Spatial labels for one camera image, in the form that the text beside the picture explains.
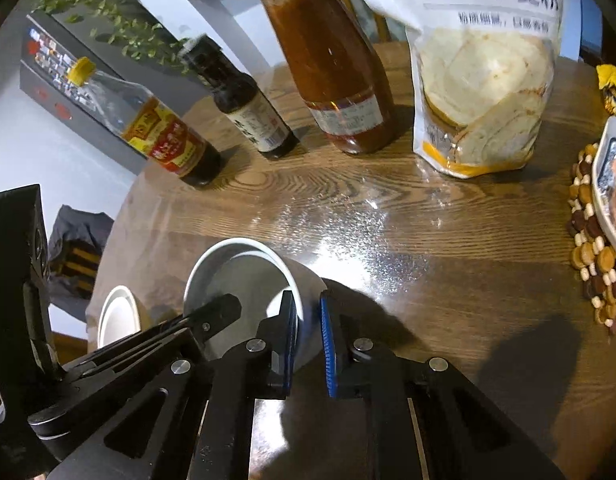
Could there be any small dark sauce bottle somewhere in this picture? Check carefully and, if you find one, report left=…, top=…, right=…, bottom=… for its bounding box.
left=179, top=36, right=300, bottom=162

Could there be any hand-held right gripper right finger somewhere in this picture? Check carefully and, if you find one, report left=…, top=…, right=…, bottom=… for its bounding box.
left=320, top=289, right=565, bottom=480

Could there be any large soy sauce bottle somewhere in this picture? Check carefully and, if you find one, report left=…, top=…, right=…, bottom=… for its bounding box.
left=67, top=56, right=222, bottom=189

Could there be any flour bag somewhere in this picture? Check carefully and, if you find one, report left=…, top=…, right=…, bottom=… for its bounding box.
left=352, top=0, right=565, bottom=179

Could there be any red sauce bottle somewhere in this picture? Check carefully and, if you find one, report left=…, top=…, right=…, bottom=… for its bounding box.
left=239, top=0, right=397, bottom=156

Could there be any dark cloth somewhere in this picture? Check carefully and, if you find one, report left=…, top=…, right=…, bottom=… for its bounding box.
left=48, top=204, right=115, bottom=261

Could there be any green vine plant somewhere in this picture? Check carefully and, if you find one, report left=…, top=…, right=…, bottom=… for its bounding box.
left=32, top=0, right=205, bottom=77

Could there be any wooden bead trivet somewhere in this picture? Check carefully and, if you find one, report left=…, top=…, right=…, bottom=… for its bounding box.
left=567, top=141, right=616, bottom=337

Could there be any plate with food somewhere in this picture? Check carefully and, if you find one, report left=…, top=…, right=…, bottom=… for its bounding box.
left=590, top=116, right=616, bottom=262

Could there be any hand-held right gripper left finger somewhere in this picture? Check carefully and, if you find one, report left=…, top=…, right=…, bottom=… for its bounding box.
left=48, top=290, right=300, bottom=480

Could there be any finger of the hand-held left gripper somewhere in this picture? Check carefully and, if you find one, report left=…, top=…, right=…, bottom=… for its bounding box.
left=94, top=294, right=242, bottom=350
left=62, top=331, right=205, bottom=387

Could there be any wooden chair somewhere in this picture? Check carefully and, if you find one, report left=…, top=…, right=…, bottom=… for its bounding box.
left=48, top=242, right=101, bottom=302
left=332, top=0, right=391, bottom=45

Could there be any yellow packet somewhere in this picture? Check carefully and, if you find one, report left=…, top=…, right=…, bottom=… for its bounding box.
left=595, top=63, right=616, bottom=122

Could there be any white bowl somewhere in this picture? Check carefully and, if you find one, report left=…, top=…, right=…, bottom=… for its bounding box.
left=182, top=238, right=330, bottom=372
left=96, top=284, right=142, bottom=349

